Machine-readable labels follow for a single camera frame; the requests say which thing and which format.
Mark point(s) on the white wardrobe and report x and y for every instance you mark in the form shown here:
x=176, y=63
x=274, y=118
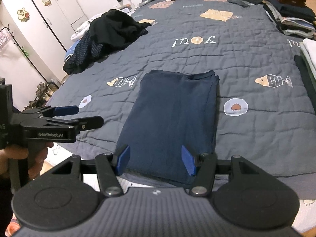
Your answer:
x=44, y=28

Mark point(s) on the black wire rack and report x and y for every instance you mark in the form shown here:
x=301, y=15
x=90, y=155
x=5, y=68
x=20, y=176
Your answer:
x=22, y=51

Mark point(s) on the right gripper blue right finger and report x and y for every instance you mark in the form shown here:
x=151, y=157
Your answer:
x=202, y=167

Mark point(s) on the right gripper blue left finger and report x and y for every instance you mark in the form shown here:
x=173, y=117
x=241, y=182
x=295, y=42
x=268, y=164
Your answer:
x=109, y=166

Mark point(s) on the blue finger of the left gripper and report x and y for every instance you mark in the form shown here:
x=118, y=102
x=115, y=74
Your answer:
x=53, y=111

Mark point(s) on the grey quilted bedspread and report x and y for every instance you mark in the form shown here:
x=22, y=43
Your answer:
x=263, y=111

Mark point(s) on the black clothes pile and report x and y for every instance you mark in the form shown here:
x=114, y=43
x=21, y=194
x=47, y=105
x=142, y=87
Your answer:
x=113, y=31

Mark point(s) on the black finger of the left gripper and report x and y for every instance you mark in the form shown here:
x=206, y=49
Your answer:
x=79, y=124

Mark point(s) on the folded clothes stack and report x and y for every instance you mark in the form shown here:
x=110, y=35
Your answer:
x=290, y=19

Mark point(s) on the person's left hand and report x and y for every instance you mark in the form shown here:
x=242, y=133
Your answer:
x=16, y=152

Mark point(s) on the navy blue garment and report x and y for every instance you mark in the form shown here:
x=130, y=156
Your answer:
x=172, y=110

